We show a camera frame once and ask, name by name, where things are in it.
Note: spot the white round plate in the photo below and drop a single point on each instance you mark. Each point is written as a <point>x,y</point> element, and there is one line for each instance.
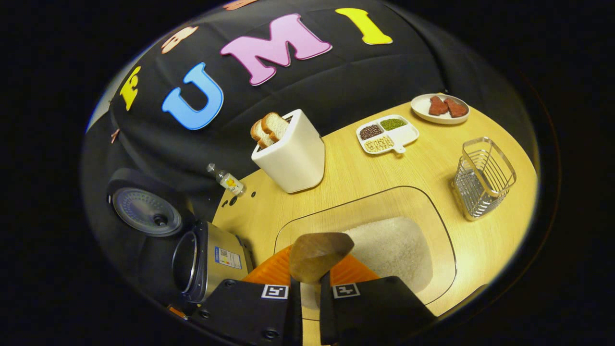
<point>423,113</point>

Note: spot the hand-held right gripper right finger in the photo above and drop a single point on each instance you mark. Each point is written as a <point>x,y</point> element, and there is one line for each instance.
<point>375,312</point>

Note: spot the red meat piece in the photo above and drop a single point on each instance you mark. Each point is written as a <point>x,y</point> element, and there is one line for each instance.
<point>456,108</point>
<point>437,105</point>

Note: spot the white divided dish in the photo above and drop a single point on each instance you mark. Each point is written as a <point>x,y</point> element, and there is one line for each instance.
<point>406,137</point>

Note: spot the dark red beans heap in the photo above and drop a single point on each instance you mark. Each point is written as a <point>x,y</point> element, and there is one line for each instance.
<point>371,132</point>

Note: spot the green mung beans heap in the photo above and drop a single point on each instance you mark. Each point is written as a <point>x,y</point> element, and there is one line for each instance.
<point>393,124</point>

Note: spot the small glass bottle yellow label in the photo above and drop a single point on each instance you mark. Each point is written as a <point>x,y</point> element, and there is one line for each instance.
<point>229,182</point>

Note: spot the clear plastic container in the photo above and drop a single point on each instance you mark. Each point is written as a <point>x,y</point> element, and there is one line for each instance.
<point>336,209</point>

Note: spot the white toaster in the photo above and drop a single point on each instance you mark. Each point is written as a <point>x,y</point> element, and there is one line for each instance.
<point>293,163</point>

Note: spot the yellow soybeans heap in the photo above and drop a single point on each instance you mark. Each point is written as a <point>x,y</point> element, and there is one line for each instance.
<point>379,144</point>

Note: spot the toast bread slice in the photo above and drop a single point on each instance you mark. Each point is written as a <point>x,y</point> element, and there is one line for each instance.
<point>275,126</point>
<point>259,134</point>

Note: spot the black silver rice cooker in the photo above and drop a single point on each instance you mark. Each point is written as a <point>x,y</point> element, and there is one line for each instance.
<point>211,281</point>

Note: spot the wooden spoon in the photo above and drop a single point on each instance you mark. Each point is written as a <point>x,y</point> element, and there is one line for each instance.
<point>317,254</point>

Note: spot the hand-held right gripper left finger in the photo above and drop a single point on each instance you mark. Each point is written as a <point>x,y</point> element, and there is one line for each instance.
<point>250,312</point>

